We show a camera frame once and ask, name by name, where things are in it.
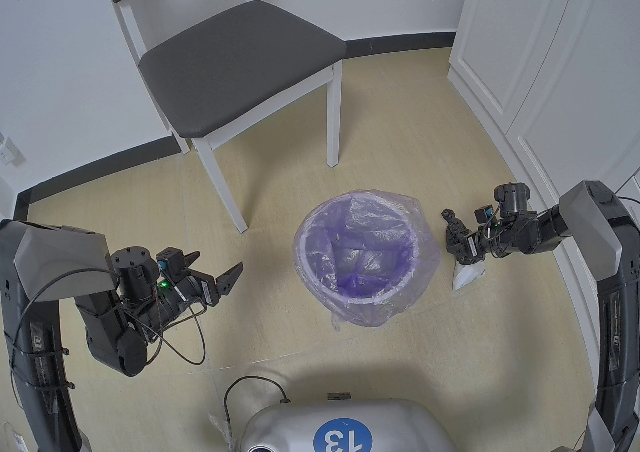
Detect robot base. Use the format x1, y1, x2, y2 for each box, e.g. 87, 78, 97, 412
242, 392, 456, 452

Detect white wall socket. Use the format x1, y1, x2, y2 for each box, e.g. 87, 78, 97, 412
0, 133, 25, 167

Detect grey and white chair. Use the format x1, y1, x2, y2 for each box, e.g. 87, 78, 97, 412
95, 0, 347, 233

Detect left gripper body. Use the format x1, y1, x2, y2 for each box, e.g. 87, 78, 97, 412
156, 270, 220, 331

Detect black cable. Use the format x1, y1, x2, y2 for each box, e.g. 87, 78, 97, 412
142, 302, 207, 367
223, 376, 292, 423

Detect white trash bin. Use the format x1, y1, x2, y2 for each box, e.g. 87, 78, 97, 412
295, 193, 418, 313

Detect black plastic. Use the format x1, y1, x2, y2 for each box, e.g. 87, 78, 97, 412
441, 209, 473, 267

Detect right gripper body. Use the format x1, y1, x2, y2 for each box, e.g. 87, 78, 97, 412
461, 228, 503, 262

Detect purple plastic bag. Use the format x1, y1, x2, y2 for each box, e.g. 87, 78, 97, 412
292, 189, 442, 333

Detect small white device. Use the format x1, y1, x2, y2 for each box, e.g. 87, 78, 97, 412
0, 421, 27, 452

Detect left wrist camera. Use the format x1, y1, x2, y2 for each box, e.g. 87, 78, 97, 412
155, 248, 186, 282

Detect white paper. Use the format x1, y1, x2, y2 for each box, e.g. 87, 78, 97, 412
451, 260, 487, 291

